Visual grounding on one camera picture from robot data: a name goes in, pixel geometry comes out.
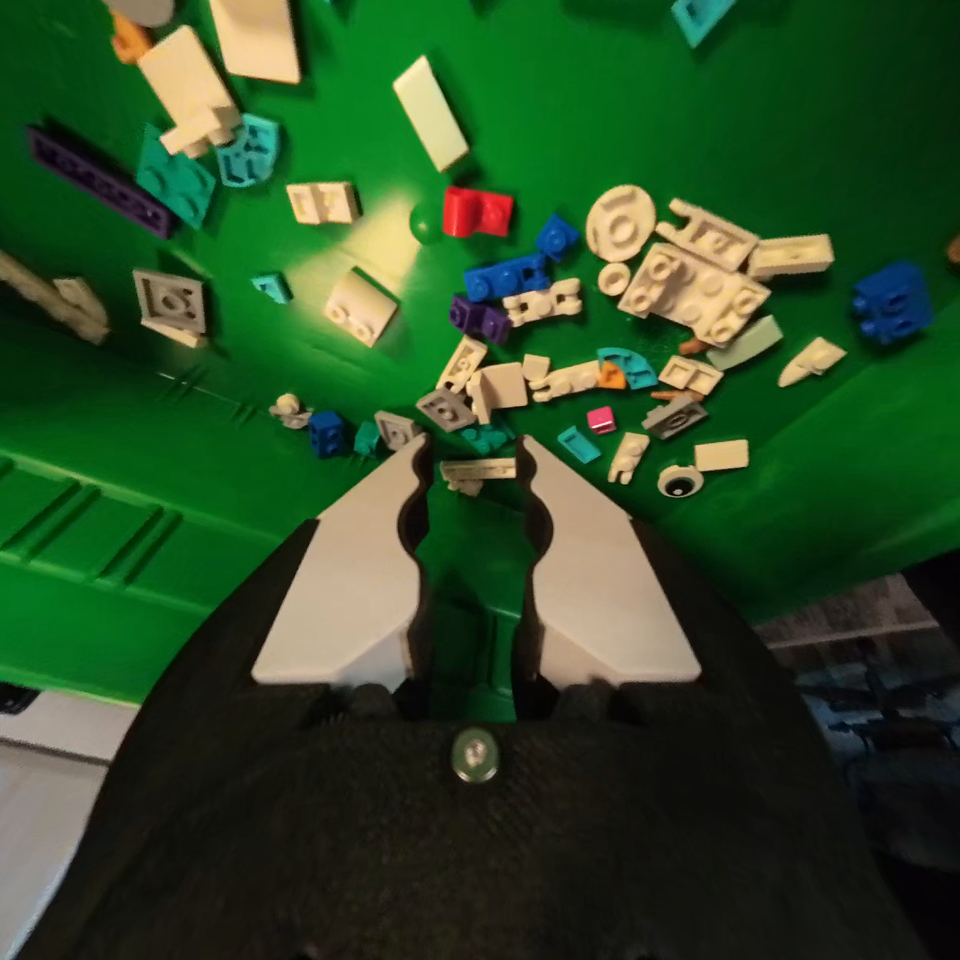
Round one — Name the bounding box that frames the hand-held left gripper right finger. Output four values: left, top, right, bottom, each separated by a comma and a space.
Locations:
516, 435, 703, 687

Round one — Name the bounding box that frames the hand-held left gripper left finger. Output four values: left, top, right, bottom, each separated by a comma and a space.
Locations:
251, 433, 435, 687

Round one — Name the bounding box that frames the green plastic bin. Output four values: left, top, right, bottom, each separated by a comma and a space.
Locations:
0, 0, 960, 706

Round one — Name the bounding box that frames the pile of lego pieces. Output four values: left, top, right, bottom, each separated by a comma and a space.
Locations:
0, 0, 960, 500

